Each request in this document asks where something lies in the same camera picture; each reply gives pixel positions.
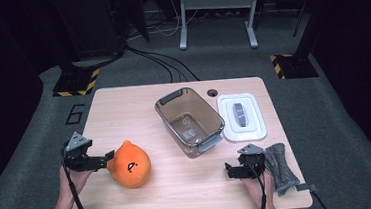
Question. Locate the person's left hand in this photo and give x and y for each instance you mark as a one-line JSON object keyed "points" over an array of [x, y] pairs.
{"points": [[72, 183]]}

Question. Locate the grey fluffy cloth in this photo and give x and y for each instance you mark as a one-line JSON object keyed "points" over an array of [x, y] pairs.
{"points": [[280, 170]]}

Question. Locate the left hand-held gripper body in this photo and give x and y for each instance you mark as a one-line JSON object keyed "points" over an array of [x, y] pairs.
{"points": [[77, 156]]}

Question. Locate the grey table clamp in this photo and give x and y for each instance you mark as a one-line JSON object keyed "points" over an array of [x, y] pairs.
{"points": [[307, 187]]}

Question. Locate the white metal stand frame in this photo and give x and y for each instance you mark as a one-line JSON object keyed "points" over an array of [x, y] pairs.
{"points": [[219, 1]]}

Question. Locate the black cabinet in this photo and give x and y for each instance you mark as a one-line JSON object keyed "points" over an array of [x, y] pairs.
{"points": [[90, 21]]}

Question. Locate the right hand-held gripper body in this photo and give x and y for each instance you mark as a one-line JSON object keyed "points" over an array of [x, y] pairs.
{"points": [[253, 164]]}

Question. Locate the orange plush toy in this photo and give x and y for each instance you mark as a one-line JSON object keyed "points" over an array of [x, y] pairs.
{"points": [[131, 165]]}

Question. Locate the black stand with striped base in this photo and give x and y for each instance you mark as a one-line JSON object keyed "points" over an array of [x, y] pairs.
{"points": [[294, 66], [74, 81]]}

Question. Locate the clear brown storage box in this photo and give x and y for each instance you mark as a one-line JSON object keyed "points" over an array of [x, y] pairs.
{"points": [[191, 124]]}

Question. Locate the person's right hand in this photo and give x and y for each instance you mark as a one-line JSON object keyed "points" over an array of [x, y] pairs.
{"points": [[260, 189]]}

